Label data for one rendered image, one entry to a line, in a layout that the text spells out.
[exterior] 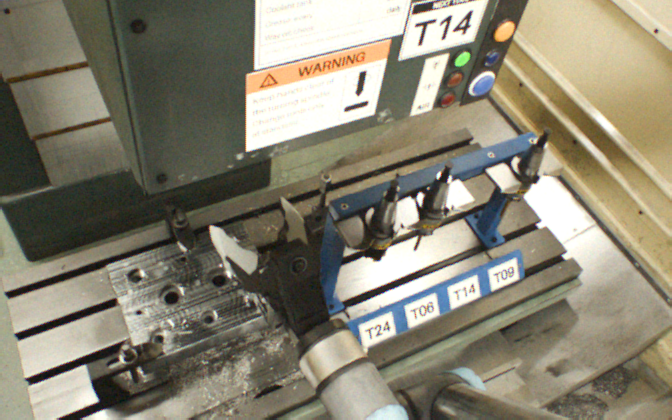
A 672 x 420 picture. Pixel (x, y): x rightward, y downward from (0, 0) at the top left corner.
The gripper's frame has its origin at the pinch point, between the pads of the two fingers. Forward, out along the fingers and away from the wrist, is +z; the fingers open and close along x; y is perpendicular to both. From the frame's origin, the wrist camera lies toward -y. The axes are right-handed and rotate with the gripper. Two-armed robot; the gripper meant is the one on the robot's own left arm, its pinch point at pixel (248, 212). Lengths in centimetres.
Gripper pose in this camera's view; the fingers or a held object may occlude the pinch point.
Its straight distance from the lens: 84.7
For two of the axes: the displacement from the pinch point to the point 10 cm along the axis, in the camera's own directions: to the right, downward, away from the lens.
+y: -1.3, 5.9, 8.0
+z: -5.2, -7.3, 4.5
